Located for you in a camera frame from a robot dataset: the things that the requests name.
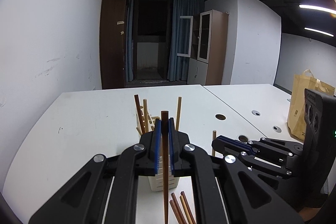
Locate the glass-door brown cabinet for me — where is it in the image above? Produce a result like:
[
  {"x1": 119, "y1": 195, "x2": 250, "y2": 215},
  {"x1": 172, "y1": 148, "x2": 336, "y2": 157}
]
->
[{"x1": 187, "y1": 9, "x2": 229, "y2": 86}]

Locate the person's right hand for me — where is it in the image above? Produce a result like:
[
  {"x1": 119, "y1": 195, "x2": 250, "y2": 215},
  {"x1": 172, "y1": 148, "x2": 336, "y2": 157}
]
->
[{"x1": 298, "y1": 207, "x2": 324, "y2": 224}]

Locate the narrow blue curtain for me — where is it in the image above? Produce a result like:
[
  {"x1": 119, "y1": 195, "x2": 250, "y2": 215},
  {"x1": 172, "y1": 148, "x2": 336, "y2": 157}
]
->
[{"x1": 125, "y1": 0, "x2": 135, "y2": 82}]

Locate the brown paper bag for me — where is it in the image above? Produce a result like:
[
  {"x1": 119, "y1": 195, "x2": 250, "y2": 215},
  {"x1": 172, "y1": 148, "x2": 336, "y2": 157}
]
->
[{"x1": 287, "y1": 69, "x2": 336, "y2": 141}]

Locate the open white-framed glass door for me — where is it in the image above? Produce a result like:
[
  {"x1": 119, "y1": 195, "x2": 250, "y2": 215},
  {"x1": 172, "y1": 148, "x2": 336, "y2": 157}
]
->
[{"x1": 176, "y1": 15, "x2": 194, "y2": 57}]

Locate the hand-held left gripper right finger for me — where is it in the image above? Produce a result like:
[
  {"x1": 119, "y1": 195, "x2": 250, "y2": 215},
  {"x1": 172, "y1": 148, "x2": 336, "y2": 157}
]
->
[{"x1": 168, "y1": 117, "x2": 305, "y2": 224}]

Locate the cream slotted utensil holder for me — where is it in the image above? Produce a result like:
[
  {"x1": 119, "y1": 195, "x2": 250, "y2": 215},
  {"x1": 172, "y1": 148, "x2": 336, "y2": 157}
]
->
[{"x1": 136, "y1": 116, "x2": 181, "y2": 192}]

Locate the dark brown chopstick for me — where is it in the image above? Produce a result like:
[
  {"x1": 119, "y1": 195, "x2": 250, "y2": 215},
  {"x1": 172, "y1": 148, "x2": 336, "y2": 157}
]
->
[
  {"x1": 161, "y1": 110, "x2": 170, "y2": 224},
  {"x1": 134, "y1": 94, "x2": 145, "y2": 135}
]

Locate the ceiling tube light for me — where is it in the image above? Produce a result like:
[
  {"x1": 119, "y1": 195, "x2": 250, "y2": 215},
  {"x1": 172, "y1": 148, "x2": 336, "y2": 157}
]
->
[
  {"x1": 304, "y1": 27, "x2": 334, "y2": 38},
  {"x1": 299, "y1": 4, "x2": 336, "y2": 14}
]

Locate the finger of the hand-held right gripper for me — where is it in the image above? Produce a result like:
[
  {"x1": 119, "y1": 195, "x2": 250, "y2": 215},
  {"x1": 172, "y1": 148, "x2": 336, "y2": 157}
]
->
[
  {"x1": 219, "y1": 135, "x2": 305, "y2": 159},
  {"x1": 211, "y1": 139, "x2": 293, "y2": 180}
]

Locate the wide blue curtain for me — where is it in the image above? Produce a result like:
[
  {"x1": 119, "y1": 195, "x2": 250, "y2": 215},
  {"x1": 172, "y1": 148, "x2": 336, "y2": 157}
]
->
[{"x1": 167, "y1": 0, "x2": 205, "y2": 83}]

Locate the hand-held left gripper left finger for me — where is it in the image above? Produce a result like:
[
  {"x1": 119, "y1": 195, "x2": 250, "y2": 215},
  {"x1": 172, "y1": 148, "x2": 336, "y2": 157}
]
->
[{"x1": 28, "y1": 118, "x2": 162, "y2": 224}]

